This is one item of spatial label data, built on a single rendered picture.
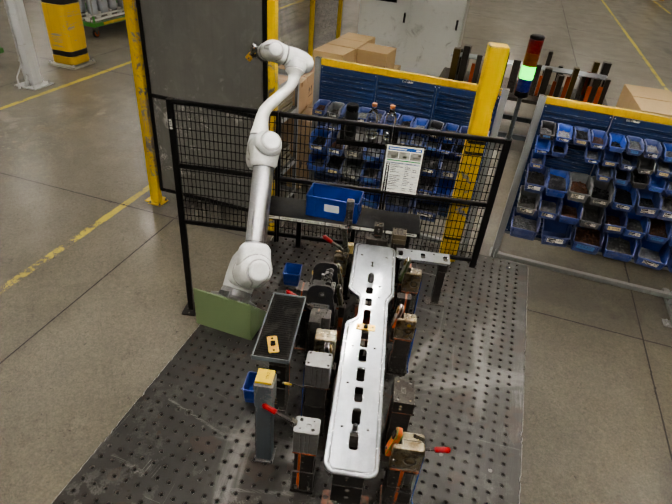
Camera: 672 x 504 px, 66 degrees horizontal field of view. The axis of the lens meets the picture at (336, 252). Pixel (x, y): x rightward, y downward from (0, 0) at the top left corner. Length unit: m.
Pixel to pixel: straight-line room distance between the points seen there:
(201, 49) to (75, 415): 2.72
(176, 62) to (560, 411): 3.76
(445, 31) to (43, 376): 7.07
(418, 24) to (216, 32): 4.90
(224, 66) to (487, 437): 3.20
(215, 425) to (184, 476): 0.24
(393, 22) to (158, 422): 7.37
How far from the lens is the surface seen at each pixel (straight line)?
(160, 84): 4.69
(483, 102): 2.91
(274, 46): 2.85
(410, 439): 1.87
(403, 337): 2.37
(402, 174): 2.99
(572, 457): 3.48
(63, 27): 9.35
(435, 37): 8.65
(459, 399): 2.52
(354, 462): 1.86
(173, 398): 2.43
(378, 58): 6.62
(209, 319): 2.68
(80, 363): 3.69
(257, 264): 2.37
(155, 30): 4.57
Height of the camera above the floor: 2.55
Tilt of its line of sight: 35 degrees down
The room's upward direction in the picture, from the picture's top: 6 degrees clockwise
